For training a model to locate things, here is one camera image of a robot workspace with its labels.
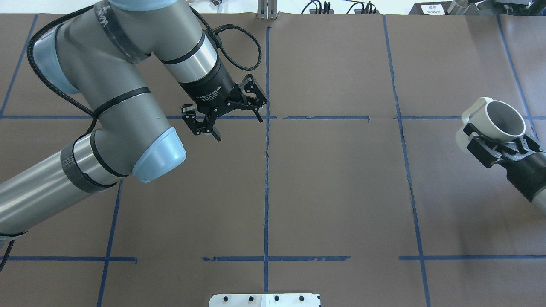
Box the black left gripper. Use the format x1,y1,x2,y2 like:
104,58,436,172
179,64,269,142

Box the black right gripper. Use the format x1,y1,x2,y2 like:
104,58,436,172
462,124,546,202

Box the white ribbed HOME mug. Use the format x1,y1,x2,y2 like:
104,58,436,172
456,97,526,153

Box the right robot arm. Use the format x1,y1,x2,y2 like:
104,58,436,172
456,123,546,214

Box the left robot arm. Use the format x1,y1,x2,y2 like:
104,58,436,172
0,0,268,243

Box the black power strip left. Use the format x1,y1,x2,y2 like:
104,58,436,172
300,0,335,15

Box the black power strip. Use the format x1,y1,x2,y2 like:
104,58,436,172
300,0,335,15
346,0,380,15

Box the black box with label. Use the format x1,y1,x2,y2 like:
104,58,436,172
408,0,452,16

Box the black power strip right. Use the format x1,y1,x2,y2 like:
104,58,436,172
346,0,380,15

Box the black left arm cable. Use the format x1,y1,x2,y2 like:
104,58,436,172
0,5,262,273

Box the aluminium frame post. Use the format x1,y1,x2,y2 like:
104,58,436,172
257,0,278,20

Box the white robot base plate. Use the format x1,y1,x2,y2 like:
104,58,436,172
208,293,322,307

